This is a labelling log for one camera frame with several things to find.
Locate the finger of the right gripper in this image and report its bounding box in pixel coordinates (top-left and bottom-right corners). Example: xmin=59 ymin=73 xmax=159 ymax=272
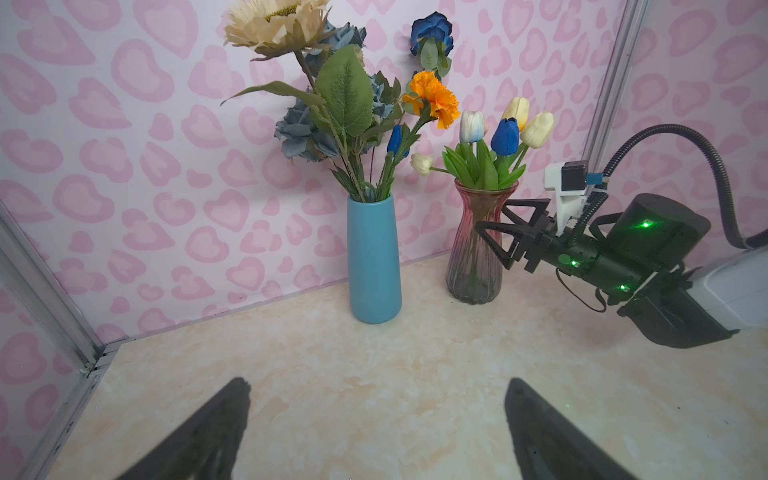
xmin=474 ymin=221 xmax=541 ymax=270
xmin=502 ymin=198 xmax=551 ymax=224

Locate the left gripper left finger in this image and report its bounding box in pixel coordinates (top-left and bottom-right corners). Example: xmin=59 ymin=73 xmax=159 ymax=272
xmin=120 ymin=377 xmax=251 ymax=480

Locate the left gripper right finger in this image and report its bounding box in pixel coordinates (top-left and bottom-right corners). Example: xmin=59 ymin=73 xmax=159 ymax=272
xmin=504 ymin=378 xmax=635 ymax=480

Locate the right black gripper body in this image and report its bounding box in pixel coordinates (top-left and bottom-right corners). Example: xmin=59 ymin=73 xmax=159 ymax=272
xmin=521 ymin=193 xmax=736 ymax=349

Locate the red glass vase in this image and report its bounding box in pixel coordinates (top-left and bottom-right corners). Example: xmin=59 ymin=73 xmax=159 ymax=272
xmin=446 ymin=180 xmax=519 ymax=305

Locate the dark blue tulip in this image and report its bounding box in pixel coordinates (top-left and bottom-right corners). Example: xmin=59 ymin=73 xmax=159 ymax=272
xmin=376 ymin=124 xmax=411 ymax=201
xmin=491 ymin=117 xmax=520 ymax=190

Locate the white tulip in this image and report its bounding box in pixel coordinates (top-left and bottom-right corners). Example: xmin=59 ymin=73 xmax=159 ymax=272
xmin=511 ymin=111 xmax=555 ymax=183

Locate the yellow tulip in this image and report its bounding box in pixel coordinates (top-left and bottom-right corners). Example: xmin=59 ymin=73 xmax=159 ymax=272
xmin=502 ymin=96 xmax=530 ymax=131

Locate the light blue tulip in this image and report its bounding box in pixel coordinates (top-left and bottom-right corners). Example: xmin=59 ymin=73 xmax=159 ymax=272
xmin=458 ymin=110 xmax=488 ymax=190

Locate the cream pink tulip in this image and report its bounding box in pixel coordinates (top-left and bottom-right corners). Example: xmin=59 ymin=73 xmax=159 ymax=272
xmin=410 ymin=153 xmax=458 ymax=182

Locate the teal ceramic vase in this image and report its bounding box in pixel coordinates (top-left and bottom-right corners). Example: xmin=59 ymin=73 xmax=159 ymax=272
xmin=347 ymin=197 xmax=402 ymax=325

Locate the orange carnation stem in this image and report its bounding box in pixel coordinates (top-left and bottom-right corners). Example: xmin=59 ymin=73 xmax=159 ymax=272
xmin=371 ymin=71 xmax=460 ymax=202

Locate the cream sunflower stem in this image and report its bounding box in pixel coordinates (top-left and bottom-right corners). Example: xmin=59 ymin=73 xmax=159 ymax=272
xmin=225 ymin=1 xmax=374 ymax=202

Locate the blue rose stem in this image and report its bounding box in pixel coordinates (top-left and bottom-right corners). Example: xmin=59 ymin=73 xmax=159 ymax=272
xmin=410 ymin=11 xmax=454 ymax=80

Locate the dusty blue rose bouquet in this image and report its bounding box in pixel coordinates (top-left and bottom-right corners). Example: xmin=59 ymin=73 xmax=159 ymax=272
xmin=275 ymin=22 xmax=405 ymax=203

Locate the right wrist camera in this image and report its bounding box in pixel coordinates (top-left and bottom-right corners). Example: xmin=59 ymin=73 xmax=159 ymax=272
xmin=544 ymin=160 xmax=604 ymax=235

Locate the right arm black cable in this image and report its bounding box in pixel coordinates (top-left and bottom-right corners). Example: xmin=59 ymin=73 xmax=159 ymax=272
xmin=569 ymin=123 xmax=768 ymax=251

